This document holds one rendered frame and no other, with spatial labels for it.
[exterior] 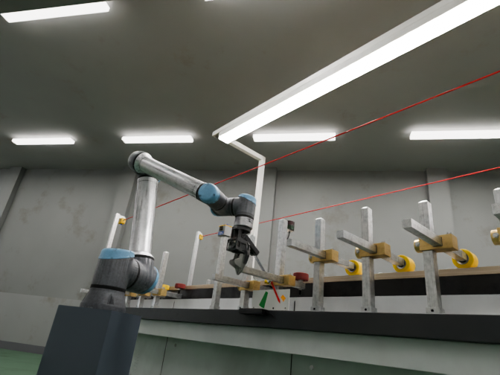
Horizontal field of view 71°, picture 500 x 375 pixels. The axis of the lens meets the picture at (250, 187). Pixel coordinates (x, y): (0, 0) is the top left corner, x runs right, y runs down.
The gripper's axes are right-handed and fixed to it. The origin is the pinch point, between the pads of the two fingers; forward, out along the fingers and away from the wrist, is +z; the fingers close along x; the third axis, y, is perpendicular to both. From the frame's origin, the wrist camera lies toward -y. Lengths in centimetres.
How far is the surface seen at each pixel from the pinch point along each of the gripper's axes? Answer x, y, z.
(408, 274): 53, -50, -8
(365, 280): 46, -28, -1
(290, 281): 4.8, -28.6, -2.4
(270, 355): -26, -51, 31
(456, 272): 72, -50, -8
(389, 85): -29, -204, -272
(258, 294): -15.7, -27.4, 3.5
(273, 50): -93, -75, -267
